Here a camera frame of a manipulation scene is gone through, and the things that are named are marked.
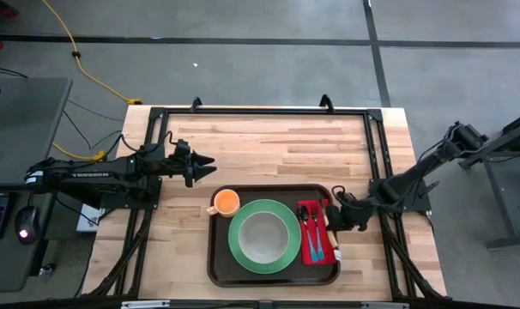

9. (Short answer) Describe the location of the fork with teal handle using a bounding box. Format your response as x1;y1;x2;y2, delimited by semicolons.
310;203;326;262

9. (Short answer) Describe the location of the knife with cream handle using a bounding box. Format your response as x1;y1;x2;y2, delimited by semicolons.
318;198;340;250

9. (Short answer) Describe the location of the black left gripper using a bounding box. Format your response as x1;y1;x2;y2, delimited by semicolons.
169;138;219;189

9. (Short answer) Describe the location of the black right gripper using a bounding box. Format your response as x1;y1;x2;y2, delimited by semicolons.
326;184;376;233

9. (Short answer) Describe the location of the grey side desk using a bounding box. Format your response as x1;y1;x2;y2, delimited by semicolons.
0;76;72;293

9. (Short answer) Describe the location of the dark brown plastic tray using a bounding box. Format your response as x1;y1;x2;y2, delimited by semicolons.
206;184;342;288

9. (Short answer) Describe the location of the green plate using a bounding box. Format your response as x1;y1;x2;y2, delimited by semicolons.
227;198;303;276

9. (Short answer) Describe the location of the long yellow extension cable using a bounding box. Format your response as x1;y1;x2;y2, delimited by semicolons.
40;0;143;106

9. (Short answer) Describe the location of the orange plastic mug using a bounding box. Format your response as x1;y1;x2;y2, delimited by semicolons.
206;188;241;218

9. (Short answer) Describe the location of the white printed box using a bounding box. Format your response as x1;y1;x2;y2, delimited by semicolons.
76;203;102;233

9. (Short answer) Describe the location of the spoon with teal handle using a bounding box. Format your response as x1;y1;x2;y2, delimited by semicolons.
297;205;319;264

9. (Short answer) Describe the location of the short yellow plug cable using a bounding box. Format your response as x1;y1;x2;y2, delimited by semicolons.
51;142;109;163

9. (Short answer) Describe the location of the black computer mouse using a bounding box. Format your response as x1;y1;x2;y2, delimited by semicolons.
14;205;41;245

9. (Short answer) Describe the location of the red cloth napkin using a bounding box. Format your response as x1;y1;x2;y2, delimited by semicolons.
297;198;343;267

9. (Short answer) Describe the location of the grey bowl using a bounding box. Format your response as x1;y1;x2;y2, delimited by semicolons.
238;210;291;265

